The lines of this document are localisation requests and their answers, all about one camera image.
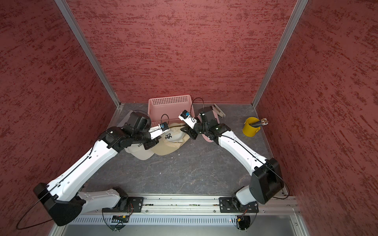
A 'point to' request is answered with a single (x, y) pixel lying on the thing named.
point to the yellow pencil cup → (248, 129)
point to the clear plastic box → (125, 119)
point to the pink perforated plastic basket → (162, 109)
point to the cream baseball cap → (139, 151)
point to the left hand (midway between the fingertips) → (156, 137)
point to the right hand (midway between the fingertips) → (183, 129)
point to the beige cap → (172, 141)
